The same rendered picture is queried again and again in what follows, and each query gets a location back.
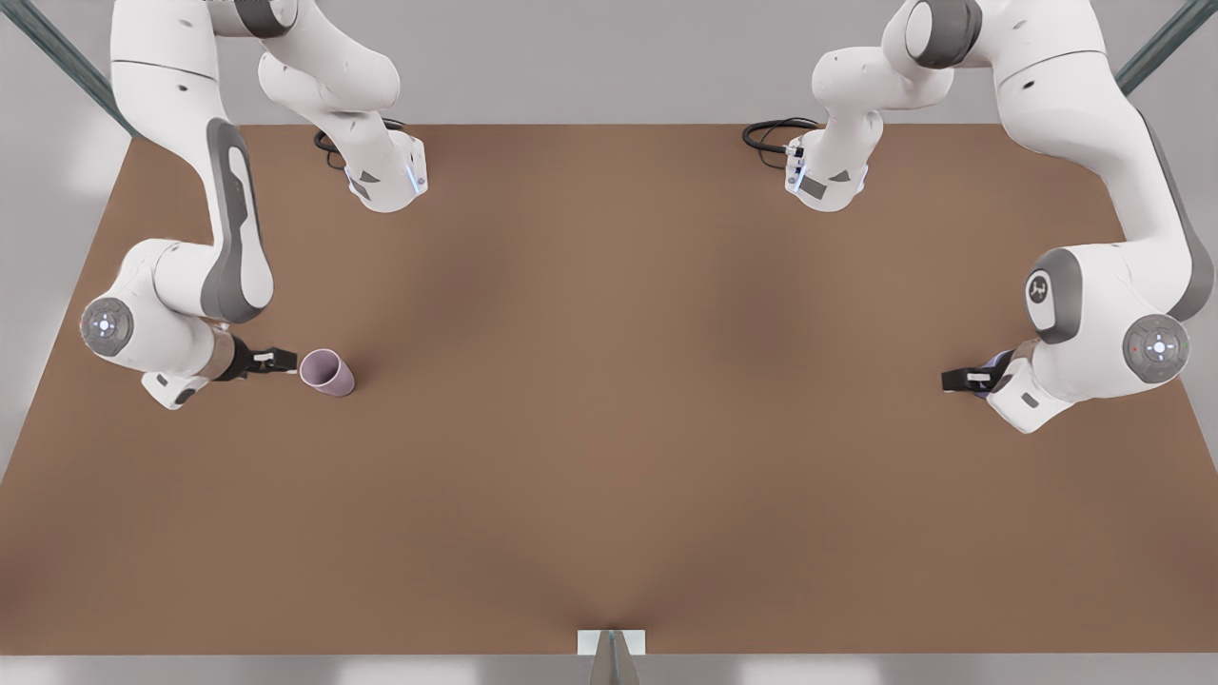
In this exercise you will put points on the silver frame post with foot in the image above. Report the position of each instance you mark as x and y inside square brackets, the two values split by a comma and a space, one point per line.
[611, 656]

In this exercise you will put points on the pink cup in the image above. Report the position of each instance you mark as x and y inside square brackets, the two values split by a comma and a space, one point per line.
[330, 375]

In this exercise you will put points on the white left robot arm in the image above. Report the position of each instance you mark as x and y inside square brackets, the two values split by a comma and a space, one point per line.
[1075, 124]

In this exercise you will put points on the purple cup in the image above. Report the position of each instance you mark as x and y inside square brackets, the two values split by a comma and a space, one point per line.
[1000, 359]

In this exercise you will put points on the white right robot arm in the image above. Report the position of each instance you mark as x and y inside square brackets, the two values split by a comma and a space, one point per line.
[171, 124]

